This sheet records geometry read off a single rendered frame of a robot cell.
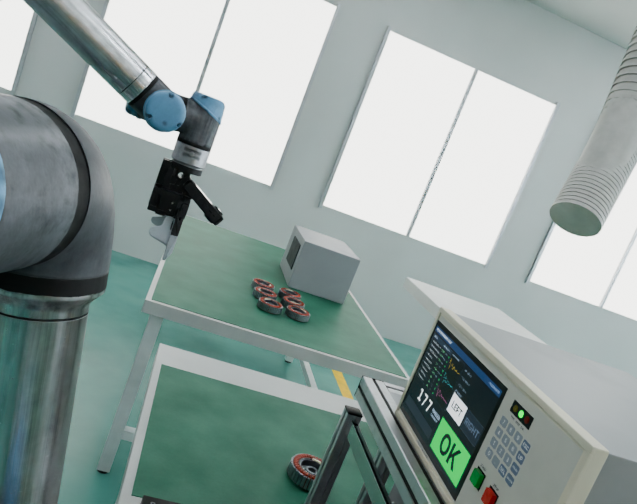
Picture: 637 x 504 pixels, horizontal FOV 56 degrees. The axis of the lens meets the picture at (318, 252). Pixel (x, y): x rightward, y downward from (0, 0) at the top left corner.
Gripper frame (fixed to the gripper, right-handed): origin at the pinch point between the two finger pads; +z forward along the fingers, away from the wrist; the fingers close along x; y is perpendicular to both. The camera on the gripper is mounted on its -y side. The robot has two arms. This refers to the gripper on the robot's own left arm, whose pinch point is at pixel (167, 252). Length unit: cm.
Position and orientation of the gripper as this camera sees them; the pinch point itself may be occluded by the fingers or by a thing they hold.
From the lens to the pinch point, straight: 138.9
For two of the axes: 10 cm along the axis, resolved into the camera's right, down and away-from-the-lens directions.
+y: -9.1, -3.0, -3.0
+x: 2.2, 2.6, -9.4
